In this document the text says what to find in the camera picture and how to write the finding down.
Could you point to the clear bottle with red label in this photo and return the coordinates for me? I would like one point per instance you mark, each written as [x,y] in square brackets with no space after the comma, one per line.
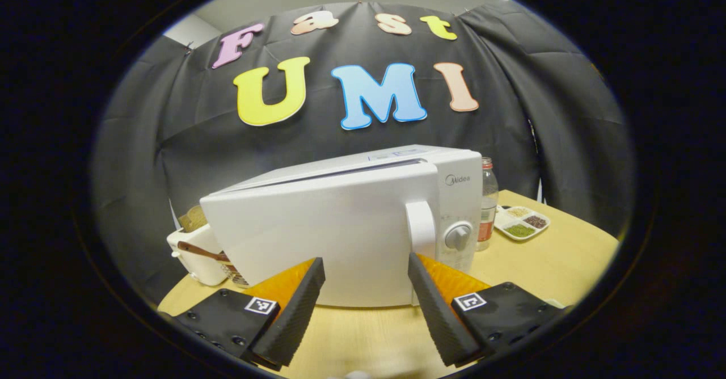
[488,209]

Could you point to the white microwave oven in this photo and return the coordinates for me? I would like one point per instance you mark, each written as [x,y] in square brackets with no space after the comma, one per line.
[340,226]

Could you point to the brown bread slice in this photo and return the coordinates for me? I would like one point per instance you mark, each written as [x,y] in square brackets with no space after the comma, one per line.
[193,219]

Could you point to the black backdrop cloth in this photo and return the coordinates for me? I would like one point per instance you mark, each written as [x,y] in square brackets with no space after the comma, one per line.
[539,112]

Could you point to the white divided plate of beans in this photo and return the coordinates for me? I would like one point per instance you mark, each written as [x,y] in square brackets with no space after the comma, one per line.
[522,224]

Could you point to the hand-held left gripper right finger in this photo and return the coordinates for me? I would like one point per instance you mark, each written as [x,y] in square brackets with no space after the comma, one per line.
[437,316]

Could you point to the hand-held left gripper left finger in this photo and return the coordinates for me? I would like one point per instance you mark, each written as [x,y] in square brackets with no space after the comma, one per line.
[295,316]

